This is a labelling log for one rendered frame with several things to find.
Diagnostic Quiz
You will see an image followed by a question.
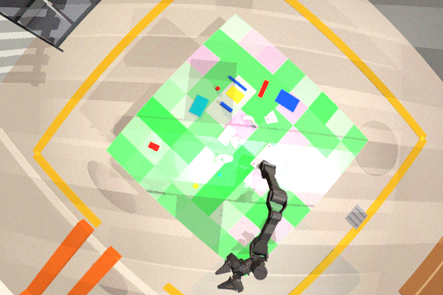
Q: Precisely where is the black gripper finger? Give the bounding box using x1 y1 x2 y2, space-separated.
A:
215 260 231 275
217 276 236 291

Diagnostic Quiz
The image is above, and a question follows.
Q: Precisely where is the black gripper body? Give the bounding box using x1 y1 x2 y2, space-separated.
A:
227 259 251 293

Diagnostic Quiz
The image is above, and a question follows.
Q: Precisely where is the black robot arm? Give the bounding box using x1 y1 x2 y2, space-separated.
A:
226 160 287 280

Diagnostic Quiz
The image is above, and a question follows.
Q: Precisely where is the cyan flat rectangular plate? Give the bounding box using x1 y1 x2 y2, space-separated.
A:
189 94 209 117

